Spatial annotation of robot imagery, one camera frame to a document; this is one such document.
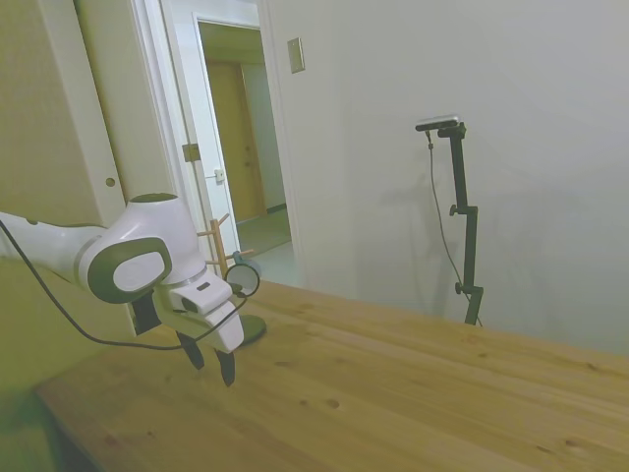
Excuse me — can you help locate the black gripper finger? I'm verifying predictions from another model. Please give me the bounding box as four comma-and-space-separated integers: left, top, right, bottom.
210, 345, 238, 388
175, 331, 205, 371

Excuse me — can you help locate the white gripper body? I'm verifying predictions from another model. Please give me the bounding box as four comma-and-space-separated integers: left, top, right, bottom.
155, 275, 246, 353

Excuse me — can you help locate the teal mug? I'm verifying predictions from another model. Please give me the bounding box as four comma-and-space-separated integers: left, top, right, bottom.
224, 249, 262, 299

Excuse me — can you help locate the wooden mug tree black base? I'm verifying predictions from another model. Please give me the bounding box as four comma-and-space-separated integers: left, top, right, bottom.
198, 213, 268, 348

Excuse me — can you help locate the brown wooden hallway door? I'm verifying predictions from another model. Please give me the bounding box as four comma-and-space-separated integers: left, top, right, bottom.
204, 58, 269, 223

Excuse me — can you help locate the white open door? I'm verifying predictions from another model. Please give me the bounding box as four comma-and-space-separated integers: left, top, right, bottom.
161, 0, 242, 276

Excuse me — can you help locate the beige closet door panel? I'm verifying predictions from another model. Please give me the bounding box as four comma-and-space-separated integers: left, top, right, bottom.
0, 0, 148, 230

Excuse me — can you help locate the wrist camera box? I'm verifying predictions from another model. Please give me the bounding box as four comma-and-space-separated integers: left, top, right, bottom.
128, 290, 162, 338

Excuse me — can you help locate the white door frame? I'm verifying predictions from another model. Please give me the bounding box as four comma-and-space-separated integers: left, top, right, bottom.
128, 0, 309, 289

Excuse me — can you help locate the metal wall plate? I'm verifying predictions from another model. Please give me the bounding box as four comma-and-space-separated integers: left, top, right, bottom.
286, 36, 306, 76

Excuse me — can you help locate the black jointed camera stand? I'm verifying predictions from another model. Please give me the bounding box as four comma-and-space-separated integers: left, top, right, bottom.
435, 122, 486, 327

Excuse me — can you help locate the dark camera on stand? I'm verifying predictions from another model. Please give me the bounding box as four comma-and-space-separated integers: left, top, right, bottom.
415, 113, 462, 133

